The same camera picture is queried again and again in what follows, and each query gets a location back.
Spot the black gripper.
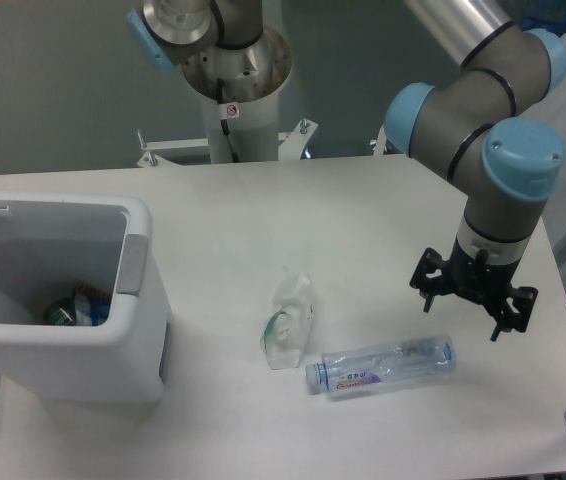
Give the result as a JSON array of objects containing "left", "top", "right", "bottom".
[{"left": 409, "top": 240, "right": 537, "bottom": 342}]

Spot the clear plastic water bottle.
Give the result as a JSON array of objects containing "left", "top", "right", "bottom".
[{"left": 305, "top": 335, "right": 457, "bottom": 400}]

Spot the white plastic bag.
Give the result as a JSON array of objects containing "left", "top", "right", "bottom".
[{"left": 260, "top": 269, "right": 315, "bottom": 370}]

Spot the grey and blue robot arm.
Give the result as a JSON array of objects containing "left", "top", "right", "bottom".
[{"left": 127, "top": 1, "right": 566, "bottom": 333}]

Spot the white plastic trash can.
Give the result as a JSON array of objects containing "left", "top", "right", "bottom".
[{"left": 0, "top": 192, "right": 171, "bottom": 403}]

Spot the green can in bin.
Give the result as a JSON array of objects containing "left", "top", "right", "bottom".
[{"left": 43, "top": 297, "right": 76, "bottom": 326}]

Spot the metal table clamp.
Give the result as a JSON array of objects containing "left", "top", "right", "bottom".
[{"left": 369, "top": 126, "right": 394, "bottom": 156}]

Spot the blue object in background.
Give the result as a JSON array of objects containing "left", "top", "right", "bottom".
[{"left": 519, "top": 0, "right": 566, "bottom": 36}]

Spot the white right mounting bracket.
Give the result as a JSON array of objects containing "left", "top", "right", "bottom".
[{"left": 278, "top": 118, "right": 319, "bottom": 161}]

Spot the white mounting bracket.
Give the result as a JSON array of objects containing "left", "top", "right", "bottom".
[
  {"left": 136, "top": 129, "right": 211, "bottom": 168},
  {"left": 278, "top": 118, "right": 319, "bottom": 161}
]

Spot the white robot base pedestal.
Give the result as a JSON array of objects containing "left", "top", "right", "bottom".
[{"left": 180, "top": 24, "right": 294, "bottom": 165}]

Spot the white left mounting bracket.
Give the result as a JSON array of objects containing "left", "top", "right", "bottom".
[{"left": 136, "top": 129, "right": 211, "bottom": 168}]

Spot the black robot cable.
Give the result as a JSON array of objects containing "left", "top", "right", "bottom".
[{"left": 215, "top": 77, "right": 241, "bottom": 164}]

